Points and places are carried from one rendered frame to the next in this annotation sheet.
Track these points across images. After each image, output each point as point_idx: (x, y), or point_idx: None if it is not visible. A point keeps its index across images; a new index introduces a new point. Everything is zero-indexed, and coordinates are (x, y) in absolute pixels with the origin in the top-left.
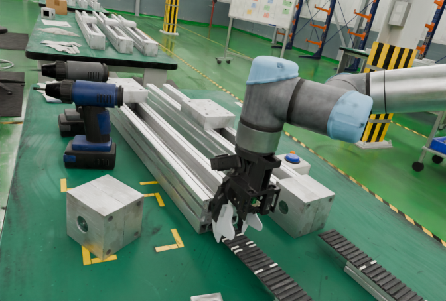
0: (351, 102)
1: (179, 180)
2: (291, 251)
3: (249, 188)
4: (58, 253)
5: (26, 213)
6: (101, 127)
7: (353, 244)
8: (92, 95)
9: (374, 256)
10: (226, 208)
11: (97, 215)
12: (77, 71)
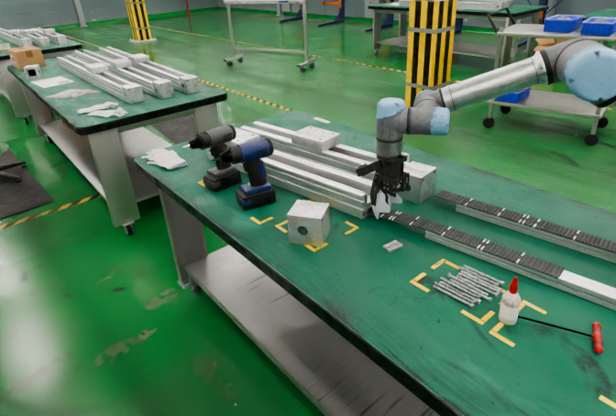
0: (439, 114)
1: (334, 191)
2: (422, 211)
3: (392, 178)
4: (295, 251)
5: (254, 241)
6: (261, 173)
7: (456, 194)
8: (254, 152)
9: (470, 198)
10: (379, 195)
11: (314, 220)
12: (217, 137)
